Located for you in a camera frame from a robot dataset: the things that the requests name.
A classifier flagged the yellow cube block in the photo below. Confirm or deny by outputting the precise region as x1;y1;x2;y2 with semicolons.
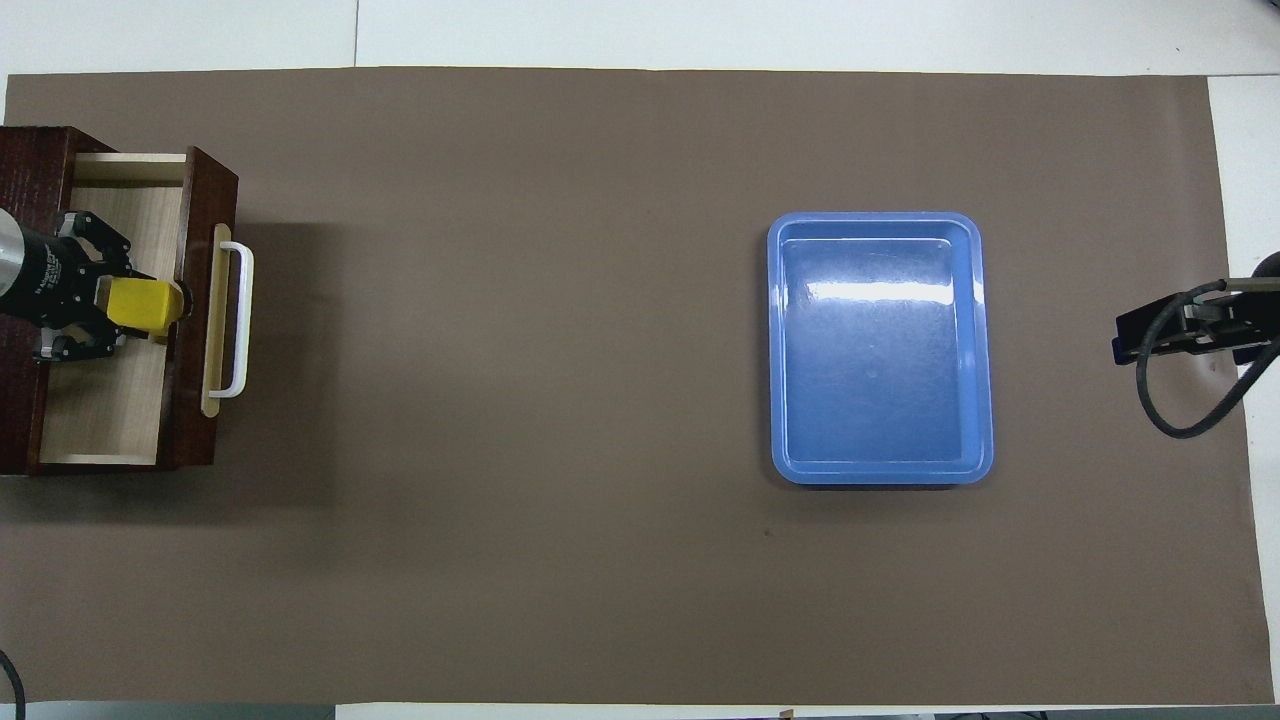
107;277;187;338

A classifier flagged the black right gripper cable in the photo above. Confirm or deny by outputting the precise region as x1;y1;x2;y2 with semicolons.
1135;278;1280;439

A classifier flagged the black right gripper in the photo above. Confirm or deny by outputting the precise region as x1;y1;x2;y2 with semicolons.
1112;290;1280;367

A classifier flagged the brown table mat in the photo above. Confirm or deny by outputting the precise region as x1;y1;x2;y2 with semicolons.
0;66;1261;707

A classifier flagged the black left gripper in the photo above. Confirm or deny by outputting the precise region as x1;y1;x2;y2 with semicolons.
0;210;158;364

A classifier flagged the blue plastic tray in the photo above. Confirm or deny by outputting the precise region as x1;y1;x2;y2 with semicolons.
767;211;995;487

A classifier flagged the white drawer handle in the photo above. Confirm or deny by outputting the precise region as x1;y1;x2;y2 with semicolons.
207;241;256;399

